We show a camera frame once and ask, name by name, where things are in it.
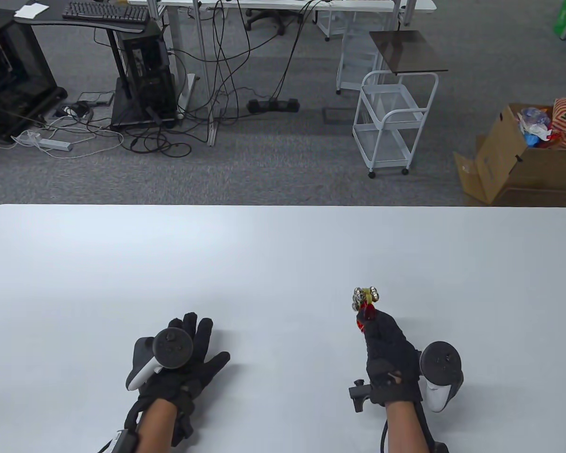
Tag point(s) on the person's left hand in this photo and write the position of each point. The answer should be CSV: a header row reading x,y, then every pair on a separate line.
x,y
203,365

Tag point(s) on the person's right hand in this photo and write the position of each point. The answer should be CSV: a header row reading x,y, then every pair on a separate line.
x,y
391,358

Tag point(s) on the person's right fingers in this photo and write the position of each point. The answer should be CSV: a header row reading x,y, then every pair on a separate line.
x,y
382,328

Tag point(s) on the person's left thumb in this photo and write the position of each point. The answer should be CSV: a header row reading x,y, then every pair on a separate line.
x,y
217,362

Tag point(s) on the person's left middle finger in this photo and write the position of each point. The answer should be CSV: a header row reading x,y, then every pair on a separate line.
x,y
189,322

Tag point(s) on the person's right forearm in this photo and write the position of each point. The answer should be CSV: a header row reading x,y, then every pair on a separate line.
x,y
407,427

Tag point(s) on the person's left forearm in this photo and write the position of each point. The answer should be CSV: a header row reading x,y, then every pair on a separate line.
x,y
156,427

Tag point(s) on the left glove-mounted controller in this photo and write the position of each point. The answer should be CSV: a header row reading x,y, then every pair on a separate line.
x,y
172,349

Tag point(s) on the glove-mounted controller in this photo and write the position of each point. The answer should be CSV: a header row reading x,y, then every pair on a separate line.
x,y
441,365
172,349

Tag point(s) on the right glove-mounted controller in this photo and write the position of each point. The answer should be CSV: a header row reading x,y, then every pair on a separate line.
x,y
441,365

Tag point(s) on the white rolling cart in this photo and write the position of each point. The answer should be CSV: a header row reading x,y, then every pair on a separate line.
x,y
389,122

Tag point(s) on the cardboard box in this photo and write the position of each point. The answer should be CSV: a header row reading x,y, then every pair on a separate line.
x,y
519,165

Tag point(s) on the black power strip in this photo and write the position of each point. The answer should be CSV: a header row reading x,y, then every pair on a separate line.
x,y
272,104

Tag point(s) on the white power strip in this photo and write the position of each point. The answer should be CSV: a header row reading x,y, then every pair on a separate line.
x,y
42,141

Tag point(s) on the clear plastic bags bundle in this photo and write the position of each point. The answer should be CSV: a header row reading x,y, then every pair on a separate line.
x,y
534,125

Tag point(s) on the brown board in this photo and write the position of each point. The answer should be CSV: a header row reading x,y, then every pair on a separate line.
x,y
408,51

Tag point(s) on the glass-sided black computer tower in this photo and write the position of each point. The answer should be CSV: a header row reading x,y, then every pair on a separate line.
x,y
12,78

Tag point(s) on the black office chair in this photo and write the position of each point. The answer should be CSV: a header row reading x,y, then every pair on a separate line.
x,y
264,16

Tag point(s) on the black keyboard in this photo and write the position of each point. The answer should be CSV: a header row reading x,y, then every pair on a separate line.
x,y
105,11

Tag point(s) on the black desk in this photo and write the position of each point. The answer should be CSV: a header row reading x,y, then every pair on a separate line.
x,y
70,19

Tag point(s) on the white standing desk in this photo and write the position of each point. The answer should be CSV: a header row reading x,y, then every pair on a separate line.
x,y
283,4

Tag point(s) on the white paper sheet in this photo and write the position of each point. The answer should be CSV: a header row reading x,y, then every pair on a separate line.
x,y
31,10

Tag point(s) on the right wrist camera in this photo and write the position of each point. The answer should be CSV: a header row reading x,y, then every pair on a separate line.
x,y
360,394

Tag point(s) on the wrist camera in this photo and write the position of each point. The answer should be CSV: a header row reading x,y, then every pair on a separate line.
x,y
118,442
360,394

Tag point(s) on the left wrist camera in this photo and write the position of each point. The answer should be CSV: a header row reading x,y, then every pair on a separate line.
x,y
118,442

